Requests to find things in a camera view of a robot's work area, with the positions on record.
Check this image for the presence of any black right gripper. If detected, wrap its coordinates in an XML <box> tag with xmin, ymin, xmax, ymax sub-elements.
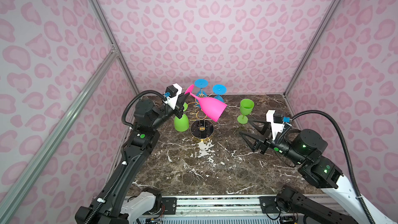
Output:
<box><xmin>240</xmin><ymin>119</ymin><xmax>307</xmax><ymax>165</ymax></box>

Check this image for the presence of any green wine glass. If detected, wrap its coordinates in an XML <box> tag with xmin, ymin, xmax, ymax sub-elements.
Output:
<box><xmin>237</xmin><ymin>99</ymin><xmax>255</xmax><ymax>124</ymax></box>
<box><xmin>174</xmin><ymin>103</ymin><xmax>190</xmax><ymax>132</ymax></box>

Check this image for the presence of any magenta wine glass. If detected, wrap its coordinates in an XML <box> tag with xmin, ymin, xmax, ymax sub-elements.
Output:
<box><xmin>185</xmin><ymin>85</ymin><xmax>227</xmax><ymax>122</ymax></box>

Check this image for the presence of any blue wine glass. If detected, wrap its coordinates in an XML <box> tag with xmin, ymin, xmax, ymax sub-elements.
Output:
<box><xmin>212</xmin><ymin>84</ymin><xmax>227</xmax><ymax>102</ymax></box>
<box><xmin>194</xmin><ymin>79</ymin><xmax>208</xmax><ymax>97</ymax></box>

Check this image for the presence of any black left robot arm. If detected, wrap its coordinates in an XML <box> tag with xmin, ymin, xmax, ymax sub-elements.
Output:
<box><xmin>75</xmin><ymin>90</ymin><xmax>188</xmax><ymax>224</ymax></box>

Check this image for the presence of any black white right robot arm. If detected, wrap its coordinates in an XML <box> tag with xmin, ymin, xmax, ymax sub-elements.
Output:
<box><xmin>240</xmin><ymin>120</ymin><xmax>393</xmax><ymax>224</ymax></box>

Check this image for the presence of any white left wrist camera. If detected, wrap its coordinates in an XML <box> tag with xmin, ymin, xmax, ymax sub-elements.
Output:
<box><xmin>163</xmin><ymin>84</ymin><xmax>182</xmax><ymax>110</ymax></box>

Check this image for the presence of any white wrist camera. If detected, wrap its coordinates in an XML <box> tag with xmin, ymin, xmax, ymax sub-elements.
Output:
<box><xmin>266</xmin><ymin>110</ymin><xmax>290</xmax><ymax>141</ymax></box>
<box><xmin>163</xmin><ymin>84</ymin><xmax>182</xmax><ymax>110</ymax></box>

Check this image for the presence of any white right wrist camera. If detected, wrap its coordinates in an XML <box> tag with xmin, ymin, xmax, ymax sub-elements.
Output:
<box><xmin>266</xmin><ymin>110</ymin><xmax>290</xmax><ymax>141</ymax></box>

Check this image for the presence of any gold wire glass rack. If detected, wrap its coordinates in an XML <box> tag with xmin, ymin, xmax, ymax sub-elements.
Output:
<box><xmin>189</xmin><ymin>99</ymin><xmax>215</xmax><ymax>140</ymax></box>

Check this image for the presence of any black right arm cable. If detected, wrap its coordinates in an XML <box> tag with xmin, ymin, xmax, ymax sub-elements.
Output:
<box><xmin>276</xmin><ymin>109</ymin><xmax>375</xmax><ymax>224</ymax></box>

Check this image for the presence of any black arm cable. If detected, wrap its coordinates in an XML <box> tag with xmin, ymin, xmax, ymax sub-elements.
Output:
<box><xmin>276</xmin><ymin>109</ymin><xmax>375</xmax><ymax>224</ymax></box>
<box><xmin>82</xmin><ymin>90</ymin><xmax>165</xmax><ymax>224</ymax></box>

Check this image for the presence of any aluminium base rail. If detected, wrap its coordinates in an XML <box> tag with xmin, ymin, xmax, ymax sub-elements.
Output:
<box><xmin>83</xmin><ymin>194</ymin><xmax>358</xmax><ymax>224</ymax></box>

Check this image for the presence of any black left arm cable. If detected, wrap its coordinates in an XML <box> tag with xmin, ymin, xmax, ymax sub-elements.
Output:
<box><xmin>82</xmin><ymin>90</ymin><xmax>165</xmax><ymax>224</ymax></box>

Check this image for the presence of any aluminium frame left post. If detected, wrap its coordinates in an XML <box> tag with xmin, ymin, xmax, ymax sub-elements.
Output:
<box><xmin>88</xmin><ymin>0</ymin><xmax>140</xmax><ymax>94</ymax></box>

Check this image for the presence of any aluminium frame post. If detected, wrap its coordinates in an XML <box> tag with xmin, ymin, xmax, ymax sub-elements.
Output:
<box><xmin>88</xmin><ymin>0</ymin><xmax>140</xmax><ymax>94</ymax></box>
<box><xmin>283</xmin><ymin>0</ymin><xmax>343</xmax><ymax>98</ymax></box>

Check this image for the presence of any aluminium frame right post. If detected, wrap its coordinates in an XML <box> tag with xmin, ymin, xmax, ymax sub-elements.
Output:
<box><xmin>283</xmin><ymin>0</ymin><xmax>343</xmax><ymax>98</ymax></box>

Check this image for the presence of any aluminium frame left diagonal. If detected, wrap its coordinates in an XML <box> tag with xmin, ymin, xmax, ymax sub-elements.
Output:
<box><xmin>1</xmin><ymin>51</ymin><xmax>119</xmax><ymax>224</ymax></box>

